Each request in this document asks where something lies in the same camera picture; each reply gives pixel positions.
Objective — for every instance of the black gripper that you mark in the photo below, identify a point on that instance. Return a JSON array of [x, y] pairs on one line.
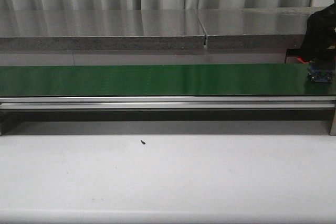
[[320, 35]]

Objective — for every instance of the red plastic tray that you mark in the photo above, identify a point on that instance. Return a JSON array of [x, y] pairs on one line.
[[302, 61]]

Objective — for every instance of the green conveyor belt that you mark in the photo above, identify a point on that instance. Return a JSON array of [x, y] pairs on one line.
[[157, 80]]

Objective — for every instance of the grey counter right section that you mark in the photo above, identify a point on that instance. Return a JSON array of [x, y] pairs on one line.
[[253, 30]]

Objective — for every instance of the grey counter section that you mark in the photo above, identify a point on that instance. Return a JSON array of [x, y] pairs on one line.
[[253, 30], [68, 37]]

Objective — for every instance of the grey counter left section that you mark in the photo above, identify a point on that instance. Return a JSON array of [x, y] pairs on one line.
[[68, 37]]

